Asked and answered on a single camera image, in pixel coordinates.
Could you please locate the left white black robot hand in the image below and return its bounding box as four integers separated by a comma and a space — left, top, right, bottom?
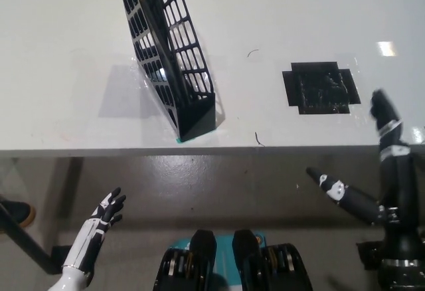
61, 187, 128, 275

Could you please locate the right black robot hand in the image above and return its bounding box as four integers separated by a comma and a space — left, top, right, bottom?
305, 88, 424, 266

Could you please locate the left black robot torso block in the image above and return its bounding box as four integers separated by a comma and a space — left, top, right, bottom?
152, 229, 218, 291

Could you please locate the black robot torso block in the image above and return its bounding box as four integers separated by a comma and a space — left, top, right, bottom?
152, 229, 218, 291
232, 229, 315, 291

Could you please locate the right black robot torso block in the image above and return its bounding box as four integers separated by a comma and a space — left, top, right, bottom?
232, 229, 315, 291

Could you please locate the black mesh file shelf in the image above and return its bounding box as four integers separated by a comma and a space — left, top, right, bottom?
116, 0, 217, 141

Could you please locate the black table leg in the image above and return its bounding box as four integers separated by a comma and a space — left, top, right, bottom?
0, 203, 59, 275

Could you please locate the black shoe tan sole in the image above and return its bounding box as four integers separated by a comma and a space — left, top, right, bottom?
0, 200, 37, 228

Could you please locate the black tape patch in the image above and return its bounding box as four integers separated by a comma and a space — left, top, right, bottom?
282, 61, 362, 116

